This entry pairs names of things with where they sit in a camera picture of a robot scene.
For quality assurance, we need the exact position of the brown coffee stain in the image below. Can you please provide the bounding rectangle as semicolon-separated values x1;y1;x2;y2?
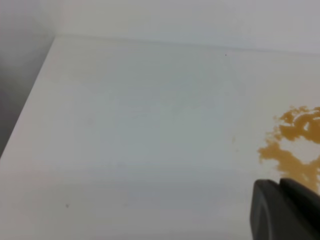
257;106;320;193

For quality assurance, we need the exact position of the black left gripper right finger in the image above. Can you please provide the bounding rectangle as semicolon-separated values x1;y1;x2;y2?
279;178;320;220

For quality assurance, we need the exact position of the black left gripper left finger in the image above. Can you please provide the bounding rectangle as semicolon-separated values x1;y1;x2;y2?
250;179;320;240

